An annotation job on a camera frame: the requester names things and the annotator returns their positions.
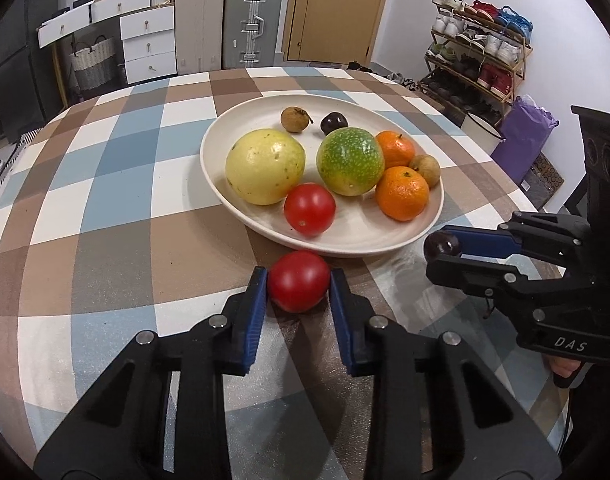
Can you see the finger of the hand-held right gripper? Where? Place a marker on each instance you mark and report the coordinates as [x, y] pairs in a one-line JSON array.
[[490, 242], [485, 277]]

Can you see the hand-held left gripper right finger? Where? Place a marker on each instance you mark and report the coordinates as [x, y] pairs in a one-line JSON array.
[[342, 320]]

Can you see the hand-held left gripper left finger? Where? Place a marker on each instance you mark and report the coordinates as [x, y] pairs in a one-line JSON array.
[[255, 315]]

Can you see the dark red cherry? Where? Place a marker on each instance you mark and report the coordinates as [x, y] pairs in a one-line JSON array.
[[333, 123], [441, 246]]

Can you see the red tomato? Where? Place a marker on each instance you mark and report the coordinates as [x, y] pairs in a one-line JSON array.
[[299, 282], [310, 209]]

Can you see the cream oval plate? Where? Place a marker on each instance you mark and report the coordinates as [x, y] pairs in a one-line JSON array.
[[360, 232]]

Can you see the brown kiwi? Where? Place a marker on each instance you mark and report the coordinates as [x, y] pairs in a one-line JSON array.
[[426, 170]]

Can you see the orange mandarin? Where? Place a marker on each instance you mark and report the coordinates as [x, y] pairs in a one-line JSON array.
[[397, 147], [402, 194]]

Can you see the yellow-green passion fruit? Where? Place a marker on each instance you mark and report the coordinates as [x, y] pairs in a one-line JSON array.
[[350, 160]]

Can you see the brown longan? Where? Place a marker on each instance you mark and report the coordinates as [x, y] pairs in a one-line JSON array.
[[295, 120]]

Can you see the person's right forearm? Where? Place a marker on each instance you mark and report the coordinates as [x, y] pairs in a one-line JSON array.
[[597, 400]]

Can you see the person's right hand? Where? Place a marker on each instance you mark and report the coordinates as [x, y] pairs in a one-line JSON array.
[[562, 367]]

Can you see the patterned doormat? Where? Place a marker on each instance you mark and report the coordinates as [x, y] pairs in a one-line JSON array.
[[545, 180]]

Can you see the purple bag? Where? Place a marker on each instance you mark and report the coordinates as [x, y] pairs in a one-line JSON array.
[[522, 140]]

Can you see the large yellow passion fruit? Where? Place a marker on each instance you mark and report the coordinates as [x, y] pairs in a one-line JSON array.
[[265, 167]]

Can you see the metal shoe rack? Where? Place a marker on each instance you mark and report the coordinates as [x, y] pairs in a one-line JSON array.
[[522, 60]]

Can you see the pile of shoes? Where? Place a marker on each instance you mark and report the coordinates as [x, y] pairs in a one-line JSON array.
[[395, 79]]

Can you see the rows of racked shoes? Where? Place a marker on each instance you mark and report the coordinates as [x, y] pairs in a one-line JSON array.
[[490, 42]]

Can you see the wooden door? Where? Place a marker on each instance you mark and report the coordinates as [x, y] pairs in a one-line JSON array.
[[340, 10]]

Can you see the grey metal suitcase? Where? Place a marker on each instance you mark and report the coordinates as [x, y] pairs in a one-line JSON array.
[[252, 20]]

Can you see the beige suitcase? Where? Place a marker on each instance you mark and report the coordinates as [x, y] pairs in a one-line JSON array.
[[200, 25]]

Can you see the woven basket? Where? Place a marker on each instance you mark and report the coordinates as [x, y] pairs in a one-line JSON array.
[[96, 65]]

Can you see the white drawer cabinet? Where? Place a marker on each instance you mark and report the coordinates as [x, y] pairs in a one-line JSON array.
[[145, 35]]

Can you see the dark grey fridge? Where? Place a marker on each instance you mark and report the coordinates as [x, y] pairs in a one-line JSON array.
[[15, 85]]

